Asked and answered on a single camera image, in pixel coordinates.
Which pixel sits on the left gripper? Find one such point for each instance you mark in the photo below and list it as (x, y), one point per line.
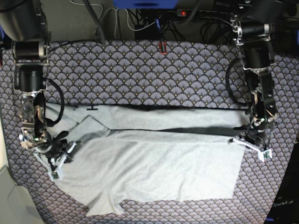
(255, 134)

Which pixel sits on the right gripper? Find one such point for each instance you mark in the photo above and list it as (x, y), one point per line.
(56, 146)

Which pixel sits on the light grey T-shirt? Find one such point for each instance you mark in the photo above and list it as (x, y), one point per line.
(146, 156)

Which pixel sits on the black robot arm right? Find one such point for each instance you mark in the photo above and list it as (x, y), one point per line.
(25, 24)

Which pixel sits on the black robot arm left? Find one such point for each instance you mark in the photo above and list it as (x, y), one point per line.
(253, 38)

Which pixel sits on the black OpenArm base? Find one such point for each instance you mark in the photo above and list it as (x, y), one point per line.
(285, 209)

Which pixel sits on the fan-patterned purple tablecloth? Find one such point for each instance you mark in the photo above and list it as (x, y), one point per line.
(136, 73)

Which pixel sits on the red and black table clamp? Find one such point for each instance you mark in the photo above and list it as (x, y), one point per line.
(163, 48)

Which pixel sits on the black power strip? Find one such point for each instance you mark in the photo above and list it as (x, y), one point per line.
(178, 14)

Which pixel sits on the black box under table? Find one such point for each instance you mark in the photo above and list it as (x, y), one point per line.
(150, 33)

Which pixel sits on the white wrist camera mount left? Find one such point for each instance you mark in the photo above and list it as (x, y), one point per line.
(261, 153)

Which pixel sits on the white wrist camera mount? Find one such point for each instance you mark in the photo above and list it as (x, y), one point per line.
(60, 163)
(261, 153)

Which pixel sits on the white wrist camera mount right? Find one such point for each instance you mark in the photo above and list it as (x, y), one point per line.
(60, 163)

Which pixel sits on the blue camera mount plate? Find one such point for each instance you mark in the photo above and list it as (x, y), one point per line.
(146, 4)

